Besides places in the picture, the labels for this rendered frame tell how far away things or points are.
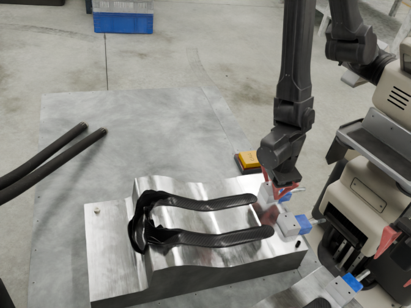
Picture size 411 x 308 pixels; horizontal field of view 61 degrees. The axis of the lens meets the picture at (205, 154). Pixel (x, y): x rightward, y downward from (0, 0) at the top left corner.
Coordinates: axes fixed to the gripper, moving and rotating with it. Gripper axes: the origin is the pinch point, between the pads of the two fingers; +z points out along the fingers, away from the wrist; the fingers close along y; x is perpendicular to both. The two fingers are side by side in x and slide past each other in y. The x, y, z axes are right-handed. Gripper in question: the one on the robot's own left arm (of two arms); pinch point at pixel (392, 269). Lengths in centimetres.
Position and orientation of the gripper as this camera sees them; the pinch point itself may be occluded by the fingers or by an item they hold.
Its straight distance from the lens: 81.9
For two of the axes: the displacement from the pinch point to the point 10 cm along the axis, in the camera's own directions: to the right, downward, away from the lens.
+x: 6.9, 0.7, 7.2
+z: -4.8, 7.9, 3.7
